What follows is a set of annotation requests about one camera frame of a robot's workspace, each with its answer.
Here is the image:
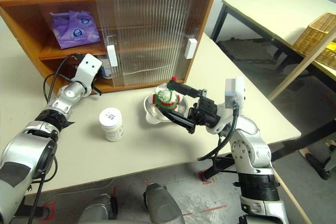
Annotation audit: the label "beige side table, black legs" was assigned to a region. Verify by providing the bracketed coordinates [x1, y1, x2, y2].
[211, 0, 336, 88]

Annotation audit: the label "ribbed sliding door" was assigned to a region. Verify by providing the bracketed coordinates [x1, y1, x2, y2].
[96, 0, 190, 88]
[117, 0, 209, 87]

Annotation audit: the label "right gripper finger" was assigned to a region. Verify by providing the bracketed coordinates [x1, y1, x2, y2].
[167, 80, 208, 99]
[160, 110, 196, 134]

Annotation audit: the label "purple tissue pack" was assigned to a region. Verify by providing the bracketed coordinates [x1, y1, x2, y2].
[49, 9, 102, 50]

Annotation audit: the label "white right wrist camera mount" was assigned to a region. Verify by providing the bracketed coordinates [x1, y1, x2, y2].
[206, 76, 246, 135]

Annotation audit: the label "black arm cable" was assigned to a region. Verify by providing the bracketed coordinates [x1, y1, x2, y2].
[197, 102, 239, 175]
[27, 54, 89, 224]

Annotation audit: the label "black table foot bar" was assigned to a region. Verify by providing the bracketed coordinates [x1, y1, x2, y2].
[200, 119, 336, 184]
[14, 196, 55, 219]

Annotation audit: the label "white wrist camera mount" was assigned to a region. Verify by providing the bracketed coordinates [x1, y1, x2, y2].
[206, 76, 246, 135]
[71, 53, 103, 95]

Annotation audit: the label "metal bowl with ears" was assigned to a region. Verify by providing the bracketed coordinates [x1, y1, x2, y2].
[143, 92, 190, 125]

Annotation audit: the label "white plush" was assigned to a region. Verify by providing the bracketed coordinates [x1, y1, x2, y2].
[153, 76, 184, 111]

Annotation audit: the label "white lidded jar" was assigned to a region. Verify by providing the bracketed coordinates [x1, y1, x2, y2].
[99, 55, 113, 80]
[98, 107, 125, 143]

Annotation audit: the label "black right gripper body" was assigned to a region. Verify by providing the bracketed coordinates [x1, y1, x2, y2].
[187, 95, 219, 128]

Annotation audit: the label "white door handle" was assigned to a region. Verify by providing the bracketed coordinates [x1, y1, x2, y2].
[106, 45, 118, 68]
[184, 38, 198, 59]

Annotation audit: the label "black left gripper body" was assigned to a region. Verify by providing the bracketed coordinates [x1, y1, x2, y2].
[92, 67, 104, 89]

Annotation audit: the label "beige wooden beam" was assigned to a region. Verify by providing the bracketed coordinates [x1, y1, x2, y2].
[268, 33, 336, 102]
[272, 167, 317, 224]

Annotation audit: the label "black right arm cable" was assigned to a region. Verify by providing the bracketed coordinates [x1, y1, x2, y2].
[197, 102, 239, 175]

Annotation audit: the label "brown wicker basket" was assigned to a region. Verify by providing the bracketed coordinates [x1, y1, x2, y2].
[291, 12, 336, 56]

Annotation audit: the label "yellow wicker basket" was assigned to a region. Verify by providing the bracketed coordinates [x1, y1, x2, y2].
[314, 40, 336, 70]

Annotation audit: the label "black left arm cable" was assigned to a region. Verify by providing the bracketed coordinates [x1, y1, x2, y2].
[27, 54, 89, 224]

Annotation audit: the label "dark rounded grey shape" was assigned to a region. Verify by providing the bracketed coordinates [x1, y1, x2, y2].
[142, 183, 186, 224]
[78, 193, 119, 224]

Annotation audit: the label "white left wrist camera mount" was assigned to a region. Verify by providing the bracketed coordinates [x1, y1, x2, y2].
[71, 53, 103, 95]

